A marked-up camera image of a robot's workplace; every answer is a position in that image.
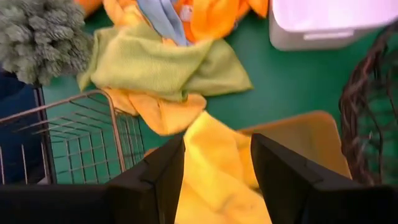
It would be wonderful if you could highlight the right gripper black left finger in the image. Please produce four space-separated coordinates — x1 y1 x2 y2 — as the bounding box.
107 135 187 224

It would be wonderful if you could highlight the copper wire rectangular basket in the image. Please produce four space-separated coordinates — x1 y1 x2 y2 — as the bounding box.
0 89 146 185

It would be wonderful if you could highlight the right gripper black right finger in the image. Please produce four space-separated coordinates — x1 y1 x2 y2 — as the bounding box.
250 133 326 224

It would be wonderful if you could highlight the yellow microfiber towel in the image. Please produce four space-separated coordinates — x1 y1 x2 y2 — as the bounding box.
174 111 274 224
102 0 208 137

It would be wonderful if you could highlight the grey-green artificial succulent plant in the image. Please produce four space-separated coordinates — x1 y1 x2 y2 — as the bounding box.
0 0 94 86

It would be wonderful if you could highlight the dark round wire basket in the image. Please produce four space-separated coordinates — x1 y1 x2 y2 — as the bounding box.
338 20 398 187

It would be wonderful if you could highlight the lime green microfiber towel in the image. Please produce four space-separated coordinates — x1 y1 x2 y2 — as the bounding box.
76 22 253 103

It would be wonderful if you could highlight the yellow plastic bin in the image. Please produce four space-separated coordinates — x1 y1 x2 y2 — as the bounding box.
238 110 353 180

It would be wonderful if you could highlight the light blue microfiber towel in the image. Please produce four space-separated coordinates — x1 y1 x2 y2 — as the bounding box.
136 0 191 47

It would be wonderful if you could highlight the white plastic bin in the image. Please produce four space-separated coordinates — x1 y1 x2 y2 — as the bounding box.
269 0 398 52

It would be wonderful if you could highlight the orange microfiber towel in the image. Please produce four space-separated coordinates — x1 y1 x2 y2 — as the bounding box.
73 0 104 18
172 0 270 44

